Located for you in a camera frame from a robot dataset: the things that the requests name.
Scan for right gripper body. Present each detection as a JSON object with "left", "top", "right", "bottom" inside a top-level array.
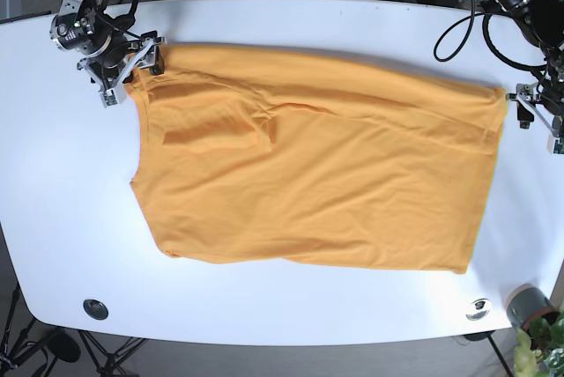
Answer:
[{"left": 66, "top": 20, "right": 141, "bottom": 75}]

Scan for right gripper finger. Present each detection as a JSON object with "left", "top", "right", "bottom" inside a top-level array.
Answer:
[
  {"left": 129, "top": 32, "right": 166, "bottom": 76},
  {"left": 84, "top": 60, "right": 132, "bottom": 107}
]

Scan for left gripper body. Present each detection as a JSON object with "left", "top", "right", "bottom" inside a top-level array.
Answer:
[{"left": 530, "top": 73, "right": 563, "bottom": 131}]

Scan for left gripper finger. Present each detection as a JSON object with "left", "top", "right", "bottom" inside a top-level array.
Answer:
[
  {"left": 507, "top": 84, "right": 542, "bottom": 129},
  {"left": 539, "top": 115, "right": 563, "bottom": 155}
]

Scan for orange yellow T-shirt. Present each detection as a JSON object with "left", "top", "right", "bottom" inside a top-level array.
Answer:
[{"left": 126, "top": 45, "right": 507, "bottom": 274}]

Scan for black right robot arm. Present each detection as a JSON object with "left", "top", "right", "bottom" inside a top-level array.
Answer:
[{"left": 49, "top": 0, "right": 166, "bottom": 107}]

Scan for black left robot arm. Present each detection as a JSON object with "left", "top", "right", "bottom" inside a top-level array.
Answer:
[{"left": 482, "top": 0, "right": 563, "bottom": 155}]

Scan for grey plant pot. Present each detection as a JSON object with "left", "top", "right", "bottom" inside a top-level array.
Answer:
[{"left": 505, "top": 285, "right": 560, "bottom": 331}]

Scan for silver table grommet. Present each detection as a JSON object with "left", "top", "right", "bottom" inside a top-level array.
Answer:
[{"left": 465, "top": 299, "right": 492, "bottom": 322}]

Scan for black table grommet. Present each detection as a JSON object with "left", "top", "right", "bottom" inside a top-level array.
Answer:
[{"left": 83, "top": 299, "right": 109, "bottom": 321}]

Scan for green potted plant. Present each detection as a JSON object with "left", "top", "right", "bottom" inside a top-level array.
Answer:
[{"left": 513, "top": 312, "right": 563, "bottom": 377}]

